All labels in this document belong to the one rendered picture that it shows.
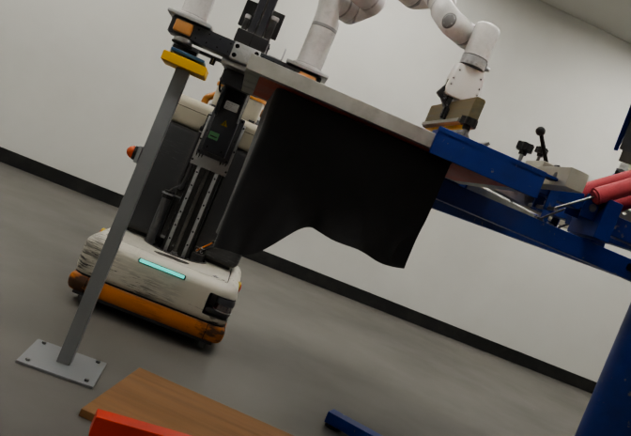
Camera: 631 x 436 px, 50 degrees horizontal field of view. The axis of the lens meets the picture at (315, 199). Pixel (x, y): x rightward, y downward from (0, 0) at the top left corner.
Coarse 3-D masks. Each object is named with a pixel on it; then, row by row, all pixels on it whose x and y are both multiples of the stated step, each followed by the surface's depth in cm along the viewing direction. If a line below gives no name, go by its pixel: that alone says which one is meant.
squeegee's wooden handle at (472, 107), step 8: (440, 104) 206; (456, 104) 191; (464, 104) 184; (472, 104) 177; (480, 104) 177; (432, 112) 212; (440, 112) 203; (448, 112) 196; (456, 112) 188; (464, 112) 181; (472, 112) 177; (480, 112) 177; (432, 120) 208
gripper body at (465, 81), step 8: (456, 64) 196; (464, 64) 194; (456, 72) 194; (464, 72) 194; (472, 72) 195; (480, 72) 195; (448, 80) 196; (456, 80) 194; (464, 80) 195; (472, 80) 195; (480, 80) 195; (448, 88) 195; (456, 88) 195; (464, 88) 195; (472, 88) 195; (480, 88) 196; (456, 96) 195; (464, 96) 195; (472, 96) 195
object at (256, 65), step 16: (256, 64) 160; (272, 64) 161; (256, 80) 175; (272, 80) 162; (288, 80) 162; (304, 80) 162; (256, 96) 216; (320, 96) 163; (336, 96) 163; (352, 112) 164; (368, 112) 164; (384, 112) 165; (384, 128) 165; (400, 128) 166; (416, 128) 166
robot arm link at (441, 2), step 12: (432, 0) 209; (444, 0) 200; (432, 12) 202; (444, 12) 198; (456, 12) 196; (444, 24) 197; (456, 24) 195; (468, 24) 197; (456, 36) 197; (468, 36) 198
